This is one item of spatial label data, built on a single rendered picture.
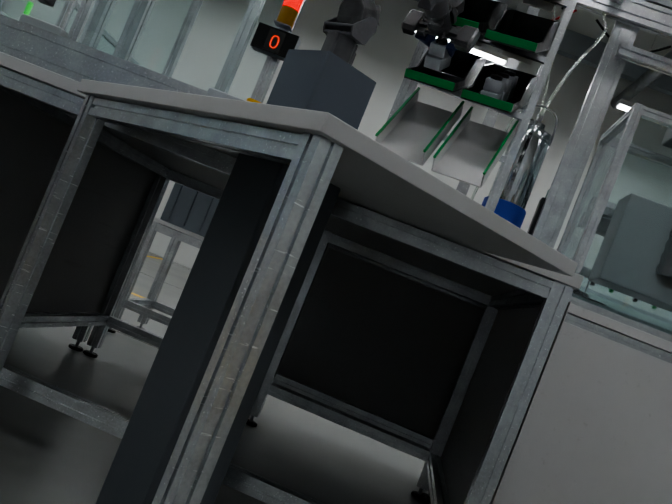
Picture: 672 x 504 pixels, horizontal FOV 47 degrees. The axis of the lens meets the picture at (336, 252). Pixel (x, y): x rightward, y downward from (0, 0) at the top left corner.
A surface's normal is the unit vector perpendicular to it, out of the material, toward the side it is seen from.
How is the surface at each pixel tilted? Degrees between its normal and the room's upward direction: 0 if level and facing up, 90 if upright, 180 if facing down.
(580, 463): 90
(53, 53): 90
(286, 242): 90
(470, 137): 45
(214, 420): 90
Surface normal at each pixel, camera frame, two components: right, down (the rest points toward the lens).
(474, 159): 0.08, -0.76
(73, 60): -0.10, -0.08
